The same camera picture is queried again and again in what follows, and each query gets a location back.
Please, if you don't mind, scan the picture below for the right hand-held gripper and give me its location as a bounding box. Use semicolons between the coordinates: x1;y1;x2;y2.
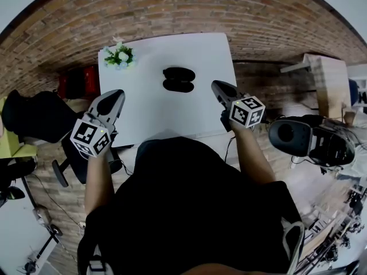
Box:
211;80;267;133

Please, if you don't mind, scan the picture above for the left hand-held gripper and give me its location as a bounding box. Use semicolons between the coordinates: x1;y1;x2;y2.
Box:
69;89;126;158

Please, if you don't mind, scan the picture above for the black case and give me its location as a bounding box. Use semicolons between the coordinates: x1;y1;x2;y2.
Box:
162;66;196;93

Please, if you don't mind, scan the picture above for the person's left forearm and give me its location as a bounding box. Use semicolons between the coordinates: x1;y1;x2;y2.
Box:
84;144;116;220

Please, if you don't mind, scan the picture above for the person's right forearm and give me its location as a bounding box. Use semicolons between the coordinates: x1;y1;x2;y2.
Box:
231;123;276;186

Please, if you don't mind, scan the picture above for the red fire extinguisher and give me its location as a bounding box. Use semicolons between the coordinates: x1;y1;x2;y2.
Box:
83;66;100;95
58;74;69;97

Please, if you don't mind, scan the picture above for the black and grey office chair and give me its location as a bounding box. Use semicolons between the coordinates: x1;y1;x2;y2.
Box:
268;115;357;168

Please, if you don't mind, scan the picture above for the green plant with white flowers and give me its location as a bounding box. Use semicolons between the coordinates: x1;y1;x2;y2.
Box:
103;40;135;70

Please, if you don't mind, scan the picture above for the black metal stand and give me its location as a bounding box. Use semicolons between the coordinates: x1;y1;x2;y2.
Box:
17;176;64;273

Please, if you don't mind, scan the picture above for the person's black shirt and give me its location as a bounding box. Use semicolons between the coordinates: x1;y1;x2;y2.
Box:
77;136;305;275

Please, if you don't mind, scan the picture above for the wooden rack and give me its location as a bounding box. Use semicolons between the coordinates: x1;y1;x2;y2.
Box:
299;202;356;266

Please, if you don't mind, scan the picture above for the black cable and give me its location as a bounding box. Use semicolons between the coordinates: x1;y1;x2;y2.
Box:
224;136;236;164

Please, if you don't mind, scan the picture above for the grey shoulder strap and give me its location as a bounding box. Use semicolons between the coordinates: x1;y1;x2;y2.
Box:
280;219;306;275
85;243;114;275

